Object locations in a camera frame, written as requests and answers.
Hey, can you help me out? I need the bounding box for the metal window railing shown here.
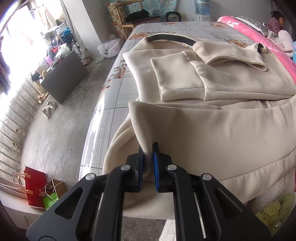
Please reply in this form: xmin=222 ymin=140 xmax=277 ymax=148
xmin=0 ymin=76 xmax=40 ymax=186

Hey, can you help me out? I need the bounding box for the white fluffy blanket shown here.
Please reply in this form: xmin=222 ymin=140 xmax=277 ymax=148
xmin=162 ymin=219 xmax=176 ymax=241

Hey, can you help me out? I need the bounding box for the red gift bag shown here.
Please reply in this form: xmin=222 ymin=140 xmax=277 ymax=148
xmin=23 ymin=166 xmax=48 ymax=209

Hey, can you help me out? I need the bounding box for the pink floral blanket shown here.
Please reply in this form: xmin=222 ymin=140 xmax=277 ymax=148
xmin=216 ymin=16 xmax=296 ymax=77

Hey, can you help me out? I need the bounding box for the dark grey cabinet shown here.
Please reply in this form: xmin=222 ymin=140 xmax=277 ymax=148
xmin=39 ymin=50 xmax=89 ymax=105

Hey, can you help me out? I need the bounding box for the white plastic bag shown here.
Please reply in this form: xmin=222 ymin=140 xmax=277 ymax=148
xmin=97 ymin=39 xmax=124 ymax=58

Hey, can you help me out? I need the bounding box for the brown paper bag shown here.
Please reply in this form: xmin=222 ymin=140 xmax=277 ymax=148
xmin=45 ymin=179 xmax=67 ymax=197

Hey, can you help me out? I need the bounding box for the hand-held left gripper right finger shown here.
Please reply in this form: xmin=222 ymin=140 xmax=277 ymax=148
xmin=151 ymin=142 xmax=271 ymax=241

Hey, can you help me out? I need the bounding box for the black round fan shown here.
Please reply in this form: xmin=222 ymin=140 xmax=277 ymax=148
xmin=165 ymin=11 xmax=182 ymax=22

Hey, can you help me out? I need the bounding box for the green paper bag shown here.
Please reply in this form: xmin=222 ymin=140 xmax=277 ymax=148
xmin=43 ymin=192 xmax=59 ymax=210

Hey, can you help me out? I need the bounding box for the grey lace pillow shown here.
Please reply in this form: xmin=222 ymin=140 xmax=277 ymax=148
xmin=235 ymin=16 xmax=269 ymax=35

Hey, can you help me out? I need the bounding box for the wooden chair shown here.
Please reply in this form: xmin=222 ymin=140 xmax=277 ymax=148
xmin=112 ymin=1 xmax=161 ymax=39

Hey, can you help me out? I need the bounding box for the spoked wheel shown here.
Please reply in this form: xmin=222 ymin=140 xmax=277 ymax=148
xmin=70 ymin=39 xmax=82 ymax=55

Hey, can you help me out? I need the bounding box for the black cloth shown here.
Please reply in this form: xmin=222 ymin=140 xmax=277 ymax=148
xmin=127 ymin=9 xmax=151 ymax=21

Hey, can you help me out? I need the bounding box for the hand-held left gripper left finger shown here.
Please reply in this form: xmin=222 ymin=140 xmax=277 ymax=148
xmin=26 ymin=146 xmax=145 ymax=241

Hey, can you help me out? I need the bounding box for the blue water bottle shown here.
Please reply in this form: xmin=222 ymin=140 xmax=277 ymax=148
xmin=194 ymin=0 xmax=210 ymax=15

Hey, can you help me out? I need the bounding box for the pile of clothes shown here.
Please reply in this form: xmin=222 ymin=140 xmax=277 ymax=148
xmin=45 ymin=27 xmax=72 ymax=61

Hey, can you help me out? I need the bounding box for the beige zip jacket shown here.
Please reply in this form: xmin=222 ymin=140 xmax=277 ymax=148
xmin=102 ymin=34 xmax=296 ymax=219

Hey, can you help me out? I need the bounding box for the green fluffy cloth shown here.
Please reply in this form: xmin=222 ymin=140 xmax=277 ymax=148
xmin=255 ymin=193 xmax=295 ymax=230

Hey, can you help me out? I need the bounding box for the floral wall cloth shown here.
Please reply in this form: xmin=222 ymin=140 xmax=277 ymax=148
xmin=125 ymin=0 xmax=178 ymax=21

